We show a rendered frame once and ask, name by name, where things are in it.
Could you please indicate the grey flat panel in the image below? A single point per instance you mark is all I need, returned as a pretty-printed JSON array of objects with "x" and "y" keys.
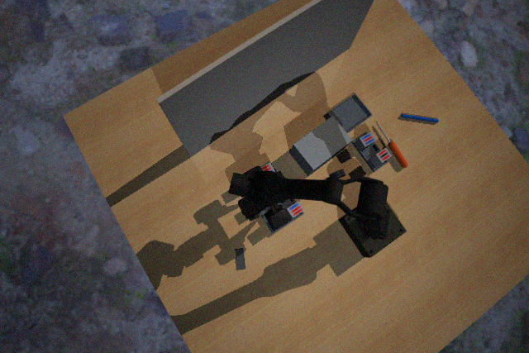
[{"x": 219, "y": 97}]

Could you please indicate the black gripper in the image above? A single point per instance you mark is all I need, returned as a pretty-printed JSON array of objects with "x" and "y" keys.
[{"x": 277, "y": 216}]

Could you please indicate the orange-handled screwdriver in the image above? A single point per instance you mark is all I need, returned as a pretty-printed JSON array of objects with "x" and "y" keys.
[{"x": 395, "y": 150}]

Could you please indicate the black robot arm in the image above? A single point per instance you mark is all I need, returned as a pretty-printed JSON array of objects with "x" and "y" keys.
[{"x": 269, "y": 187}]

